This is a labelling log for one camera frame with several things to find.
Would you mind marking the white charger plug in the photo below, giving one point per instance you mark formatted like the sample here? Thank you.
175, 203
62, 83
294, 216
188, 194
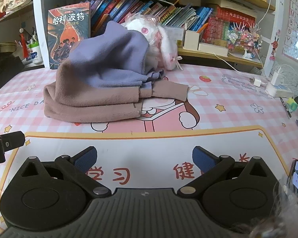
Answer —
257, 82

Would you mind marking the deer wall sticker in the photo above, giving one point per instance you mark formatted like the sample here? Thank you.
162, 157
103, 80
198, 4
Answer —
274, 47

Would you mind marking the colourful flower ornament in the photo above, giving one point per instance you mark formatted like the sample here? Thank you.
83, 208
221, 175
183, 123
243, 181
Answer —
245, 38

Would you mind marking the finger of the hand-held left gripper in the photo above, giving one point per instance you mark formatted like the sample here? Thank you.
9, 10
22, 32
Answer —
13, 141

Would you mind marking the green and yellow eraser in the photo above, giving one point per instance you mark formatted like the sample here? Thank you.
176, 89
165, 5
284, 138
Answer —
291, 104

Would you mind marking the dark bag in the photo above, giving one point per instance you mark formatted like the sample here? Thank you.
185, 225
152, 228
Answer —
2, 59

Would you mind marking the red tassel ornament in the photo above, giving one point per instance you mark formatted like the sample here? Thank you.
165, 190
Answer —
23, 43

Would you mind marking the pink checked printed desk mat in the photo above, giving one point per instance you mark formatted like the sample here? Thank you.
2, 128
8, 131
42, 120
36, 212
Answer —
213, 109

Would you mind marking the purple and brown sweater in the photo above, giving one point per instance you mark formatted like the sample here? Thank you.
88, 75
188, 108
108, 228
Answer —
94, 79

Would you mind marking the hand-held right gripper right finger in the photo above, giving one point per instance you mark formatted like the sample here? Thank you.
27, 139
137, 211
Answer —
203, 160

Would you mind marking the white pen cup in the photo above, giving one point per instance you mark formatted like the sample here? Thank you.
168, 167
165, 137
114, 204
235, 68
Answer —
34, 52

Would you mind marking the row of colourful books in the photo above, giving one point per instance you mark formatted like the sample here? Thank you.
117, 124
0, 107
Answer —
144, 8

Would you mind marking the fantasy novel with dragon cover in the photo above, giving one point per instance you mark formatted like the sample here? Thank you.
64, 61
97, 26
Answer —
64, 34

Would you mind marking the white plush bunny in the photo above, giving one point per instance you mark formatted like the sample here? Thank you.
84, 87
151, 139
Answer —
161, 42

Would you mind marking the white power strip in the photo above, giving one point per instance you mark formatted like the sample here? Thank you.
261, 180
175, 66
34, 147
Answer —
279, 91

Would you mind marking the white square pen box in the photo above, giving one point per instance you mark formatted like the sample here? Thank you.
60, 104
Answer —
191, 39

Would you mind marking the red books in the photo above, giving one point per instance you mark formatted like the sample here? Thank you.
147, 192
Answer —
228, 22

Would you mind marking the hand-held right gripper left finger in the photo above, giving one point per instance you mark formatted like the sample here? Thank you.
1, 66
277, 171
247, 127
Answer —
85, 159

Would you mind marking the wooden bookshelf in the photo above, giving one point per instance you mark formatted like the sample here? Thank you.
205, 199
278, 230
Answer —
196, 53

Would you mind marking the black pen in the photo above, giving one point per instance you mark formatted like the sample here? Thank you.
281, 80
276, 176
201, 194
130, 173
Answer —
286, 106

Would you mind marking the flat white box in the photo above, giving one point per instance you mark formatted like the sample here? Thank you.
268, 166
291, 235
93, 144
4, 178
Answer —
212, 49

